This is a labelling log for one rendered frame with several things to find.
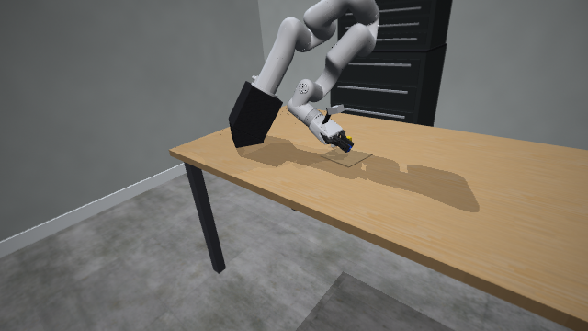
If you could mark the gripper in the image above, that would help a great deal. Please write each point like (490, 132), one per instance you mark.
(329, 128)

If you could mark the tan square mat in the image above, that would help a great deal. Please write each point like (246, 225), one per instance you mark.
(347, 159)

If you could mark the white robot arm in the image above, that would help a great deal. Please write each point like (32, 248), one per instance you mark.
(320, 18)

